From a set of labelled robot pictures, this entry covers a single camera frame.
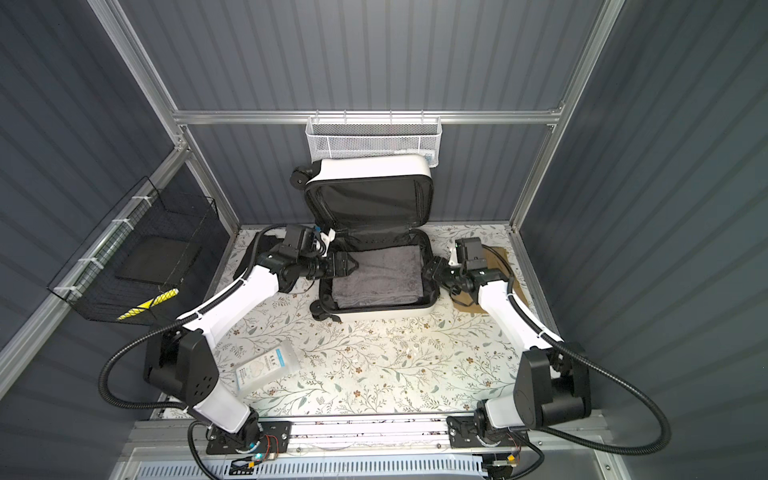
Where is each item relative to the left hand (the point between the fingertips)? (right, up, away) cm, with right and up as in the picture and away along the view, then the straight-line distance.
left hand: (346, 266), depth 85 cm
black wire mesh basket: (-51, -3, -23) cm, 56 cm away
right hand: (+25, -3, +1) cm, 25 cm away
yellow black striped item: (-41, -7, -16) cm, 45 cm away
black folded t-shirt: (-37, +8, +32) cm, 49 cm away
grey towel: (+11, -4, +13) cm, 17 cm away
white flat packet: (-21, -28, -4) cm, 35 cm away
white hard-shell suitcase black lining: (+9, +18, +7) cm, 21 cm away
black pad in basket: (-43, +2, -15) cm, 45 cm away
